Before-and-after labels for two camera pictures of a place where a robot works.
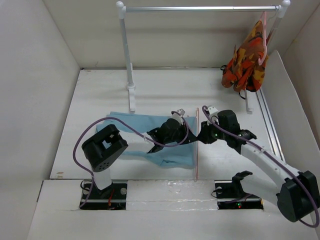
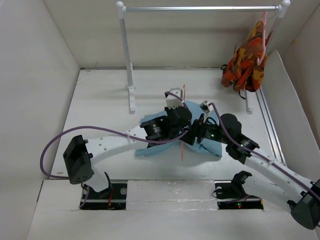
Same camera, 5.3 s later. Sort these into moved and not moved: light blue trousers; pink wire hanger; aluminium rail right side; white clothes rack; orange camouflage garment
Moved: light blue trousers; pink wire hanger
Not moved: orange camouflage garment; aluminium rail right side; white clothes rack
